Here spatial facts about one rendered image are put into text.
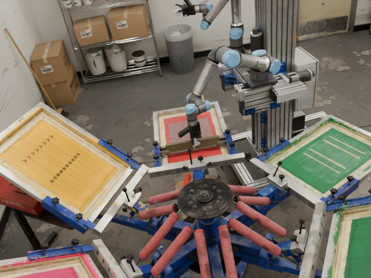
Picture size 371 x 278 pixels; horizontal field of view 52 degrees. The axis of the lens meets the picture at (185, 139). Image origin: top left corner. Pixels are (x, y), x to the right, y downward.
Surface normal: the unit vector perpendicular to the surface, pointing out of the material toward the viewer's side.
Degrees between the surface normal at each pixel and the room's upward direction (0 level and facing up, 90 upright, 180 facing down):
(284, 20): 90
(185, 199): 0
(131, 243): 0
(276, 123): 90
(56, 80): 91
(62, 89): 90
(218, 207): 0
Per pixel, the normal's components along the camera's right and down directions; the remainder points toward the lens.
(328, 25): 0.10, 0.59
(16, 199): -0.13, -0.79
